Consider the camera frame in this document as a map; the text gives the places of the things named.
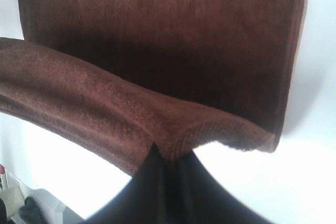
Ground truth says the brown square towel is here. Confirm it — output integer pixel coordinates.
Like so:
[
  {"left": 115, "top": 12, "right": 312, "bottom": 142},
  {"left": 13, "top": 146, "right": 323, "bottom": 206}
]
[{"left": 1, "top": 0, "right": 305, "bottom": 174}]

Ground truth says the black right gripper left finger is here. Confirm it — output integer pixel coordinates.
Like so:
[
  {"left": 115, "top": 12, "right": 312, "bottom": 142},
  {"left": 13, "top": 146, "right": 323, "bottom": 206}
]
[{"left": 84, "top": 144, "right": 168, "bottom": 224}]

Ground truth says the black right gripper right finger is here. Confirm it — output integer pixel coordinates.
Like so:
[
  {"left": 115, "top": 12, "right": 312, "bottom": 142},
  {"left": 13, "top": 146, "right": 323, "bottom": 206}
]
[{"left": 170, "top": 150, "right": 260, "bottom": 224}]

